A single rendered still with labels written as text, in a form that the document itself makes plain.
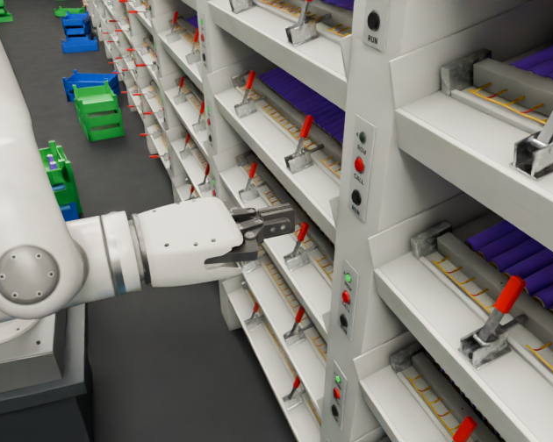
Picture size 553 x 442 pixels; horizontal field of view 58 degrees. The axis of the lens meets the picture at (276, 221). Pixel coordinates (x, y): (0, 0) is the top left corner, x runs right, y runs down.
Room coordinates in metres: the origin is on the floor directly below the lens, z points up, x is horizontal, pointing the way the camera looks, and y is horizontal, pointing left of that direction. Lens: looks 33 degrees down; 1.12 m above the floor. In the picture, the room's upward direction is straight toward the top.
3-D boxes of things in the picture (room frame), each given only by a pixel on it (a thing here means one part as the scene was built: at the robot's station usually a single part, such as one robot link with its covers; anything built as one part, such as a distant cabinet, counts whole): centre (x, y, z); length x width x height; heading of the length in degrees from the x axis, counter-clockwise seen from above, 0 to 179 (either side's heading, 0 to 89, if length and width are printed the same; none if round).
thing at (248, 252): (0.43, 0.06, 0.82); 0.08 x 0.06 x 0.01; 70
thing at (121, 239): (0.42, 0.16, 0.82); 0.09 x 0.03 x 0.08; 22
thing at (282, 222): (0.46, 0.01, 0.82); 0.07 x 0.03 x 0.03; 112
